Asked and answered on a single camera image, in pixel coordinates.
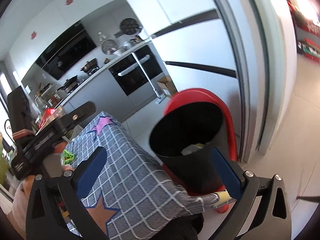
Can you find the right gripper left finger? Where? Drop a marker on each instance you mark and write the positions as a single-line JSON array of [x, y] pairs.
[[44, 219]]

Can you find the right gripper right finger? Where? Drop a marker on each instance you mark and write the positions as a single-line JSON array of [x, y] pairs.
[[272, 219]]

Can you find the black trash bin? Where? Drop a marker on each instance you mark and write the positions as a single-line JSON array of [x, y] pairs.
[[183, 139]]

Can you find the person's left hand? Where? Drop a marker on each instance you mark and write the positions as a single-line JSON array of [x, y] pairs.
[[20, 203]]

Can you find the green snack wrapper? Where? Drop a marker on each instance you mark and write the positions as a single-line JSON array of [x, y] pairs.
[[67, 157]]

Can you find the red plastic basket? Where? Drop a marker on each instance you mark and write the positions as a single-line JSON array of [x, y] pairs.
[[45, 118]]

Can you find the black wok on stove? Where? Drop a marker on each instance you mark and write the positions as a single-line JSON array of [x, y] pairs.
[[70, 85]]

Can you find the grey checked tablecloth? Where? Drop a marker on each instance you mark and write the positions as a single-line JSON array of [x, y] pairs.
[[133, 182]]

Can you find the brown pot on stove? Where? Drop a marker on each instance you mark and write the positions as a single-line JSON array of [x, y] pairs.
[[90, 67]]

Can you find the black range hood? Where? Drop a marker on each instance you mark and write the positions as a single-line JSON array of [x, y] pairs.
[[66, 50]]

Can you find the black built-in oven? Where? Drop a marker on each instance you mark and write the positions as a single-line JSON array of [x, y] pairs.
[[135, 79]]

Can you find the white stick vacuum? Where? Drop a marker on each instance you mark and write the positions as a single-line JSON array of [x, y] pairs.
[[139, 63]]

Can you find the cardboard box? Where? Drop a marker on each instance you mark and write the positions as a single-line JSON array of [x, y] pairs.
[[167, 86]]

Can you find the white refrigerator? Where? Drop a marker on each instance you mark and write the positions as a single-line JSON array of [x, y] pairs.
[[198, 53]]

